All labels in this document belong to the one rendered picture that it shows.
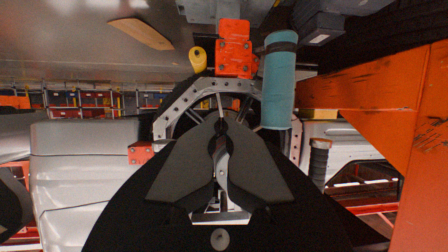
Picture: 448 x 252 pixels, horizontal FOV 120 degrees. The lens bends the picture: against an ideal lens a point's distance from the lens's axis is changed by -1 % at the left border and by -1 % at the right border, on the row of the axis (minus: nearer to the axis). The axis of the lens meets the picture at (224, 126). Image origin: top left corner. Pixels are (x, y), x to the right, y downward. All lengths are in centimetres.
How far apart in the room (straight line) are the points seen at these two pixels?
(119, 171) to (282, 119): 72
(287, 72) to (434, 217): 47
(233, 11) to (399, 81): 61
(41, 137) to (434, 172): 130
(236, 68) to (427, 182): 57
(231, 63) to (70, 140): 76
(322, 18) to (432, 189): 53
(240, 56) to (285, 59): 15
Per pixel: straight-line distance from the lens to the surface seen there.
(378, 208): 569
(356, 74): 69
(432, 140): 57
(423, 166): 58
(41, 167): 103
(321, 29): 61
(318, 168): 38
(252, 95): 60
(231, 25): 54
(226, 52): 51
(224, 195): 54
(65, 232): 112
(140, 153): 56
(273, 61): 43
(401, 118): 62
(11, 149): 283
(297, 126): 59
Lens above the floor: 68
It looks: 8 degrees up
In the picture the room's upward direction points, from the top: 179 degrees counter-clockwise
